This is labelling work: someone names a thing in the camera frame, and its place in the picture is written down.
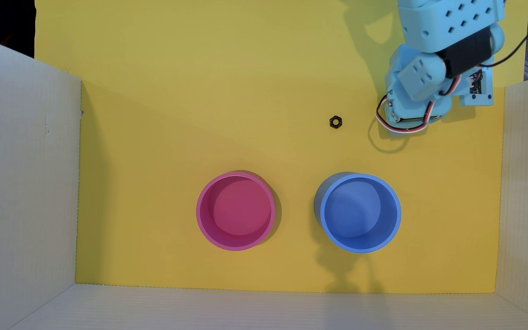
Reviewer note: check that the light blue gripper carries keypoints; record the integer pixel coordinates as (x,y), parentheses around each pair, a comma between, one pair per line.
(412,121)

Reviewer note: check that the light blue robot arm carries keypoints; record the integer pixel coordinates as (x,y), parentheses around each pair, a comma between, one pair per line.
(447,23)

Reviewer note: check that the white corrugated cardboard box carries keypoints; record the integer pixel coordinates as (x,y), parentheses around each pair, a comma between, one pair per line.
(21,192)

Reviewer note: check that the black hex nut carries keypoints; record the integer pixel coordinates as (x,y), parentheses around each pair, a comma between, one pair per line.
(336,122)

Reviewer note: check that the blue round cup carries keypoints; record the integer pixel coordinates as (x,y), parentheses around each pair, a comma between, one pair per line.
(360,213)

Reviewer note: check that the pink round cup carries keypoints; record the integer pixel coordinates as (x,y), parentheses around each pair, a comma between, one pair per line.
(239,211)

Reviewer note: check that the yellow paper mat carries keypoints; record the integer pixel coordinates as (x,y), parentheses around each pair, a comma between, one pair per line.
(200,114)

